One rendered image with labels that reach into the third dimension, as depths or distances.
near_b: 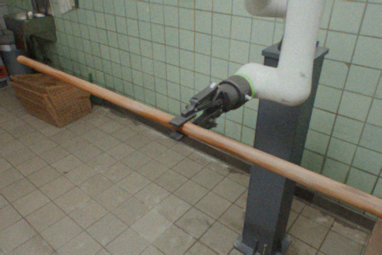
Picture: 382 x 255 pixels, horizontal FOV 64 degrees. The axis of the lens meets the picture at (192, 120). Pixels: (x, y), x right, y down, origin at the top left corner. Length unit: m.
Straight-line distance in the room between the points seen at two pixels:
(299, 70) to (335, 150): 1.24
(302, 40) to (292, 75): 0.09
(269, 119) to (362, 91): 0.66
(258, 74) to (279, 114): 0.46
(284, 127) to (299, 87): 0.50
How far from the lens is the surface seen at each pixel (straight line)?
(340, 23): 1.83
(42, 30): 3.89
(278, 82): 0.91
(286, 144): 1.42
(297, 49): 0.89
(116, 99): 0.87
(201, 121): 0.79
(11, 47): 4.45
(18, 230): 2.34
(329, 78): 1.91
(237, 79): 0.89
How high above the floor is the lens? 1.58
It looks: 30 degrees down
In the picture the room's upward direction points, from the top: straight up
